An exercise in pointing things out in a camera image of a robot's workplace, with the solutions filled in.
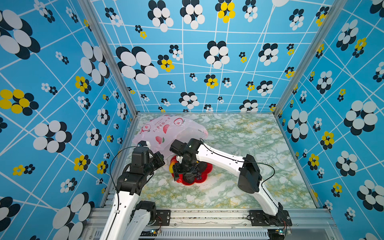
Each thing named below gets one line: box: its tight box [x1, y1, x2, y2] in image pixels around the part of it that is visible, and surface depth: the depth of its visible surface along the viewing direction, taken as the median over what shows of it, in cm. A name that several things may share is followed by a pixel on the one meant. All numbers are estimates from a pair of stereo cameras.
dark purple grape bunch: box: [196, 162, 207, 181], surface depth 86 cm
